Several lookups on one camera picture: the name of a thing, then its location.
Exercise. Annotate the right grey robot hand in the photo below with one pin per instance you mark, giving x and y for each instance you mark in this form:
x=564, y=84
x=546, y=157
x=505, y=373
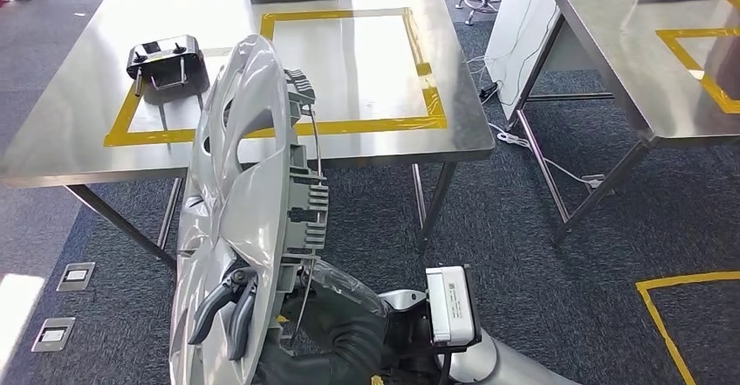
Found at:
x=335, y=301

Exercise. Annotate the grey plastic wheel hubcap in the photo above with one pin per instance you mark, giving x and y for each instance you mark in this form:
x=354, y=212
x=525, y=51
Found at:
x=248, y=209

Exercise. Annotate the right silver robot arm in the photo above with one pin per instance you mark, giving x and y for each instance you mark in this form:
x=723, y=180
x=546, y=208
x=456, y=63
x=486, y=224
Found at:
x=509, y=365

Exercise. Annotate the steel workbench table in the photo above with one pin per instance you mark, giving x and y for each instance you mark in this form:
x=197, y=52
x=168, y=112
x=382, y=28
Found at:
x=607, y=35
x=358, y=52

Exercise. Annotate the yellow tape outline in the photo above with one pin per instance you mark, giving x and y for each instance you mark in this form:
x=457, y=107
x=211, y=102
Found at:
x=376, y=126
x=705, y=32

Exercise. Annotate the floor socket plate with outlet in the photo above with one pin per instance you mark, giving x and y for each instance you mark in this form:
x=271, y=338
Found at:
x=75, y=276
x=53, y=335

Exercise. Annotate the black power plug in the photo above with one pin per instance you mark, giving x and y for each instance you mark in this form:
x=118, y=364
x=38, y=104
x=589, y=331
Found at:
x=490, y=90

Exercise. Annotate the black remote controller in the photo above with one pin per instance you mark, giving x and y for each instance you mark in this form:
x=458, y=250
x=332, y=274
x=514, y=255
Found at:
x=165, y=58

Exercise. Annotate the yellow floor tape square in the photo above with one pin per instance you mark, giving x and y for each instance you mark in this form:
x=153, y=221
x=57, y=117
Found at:
x=655, y=313

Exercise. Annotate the white desk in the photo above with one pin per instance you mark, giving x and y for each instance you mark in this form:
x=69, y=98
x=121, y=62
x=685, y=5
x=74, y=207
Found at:
x=520, y=35

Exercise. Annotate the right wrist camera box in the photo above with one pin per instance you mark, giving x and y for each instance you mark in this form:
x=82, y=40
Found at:
x=451, y=304

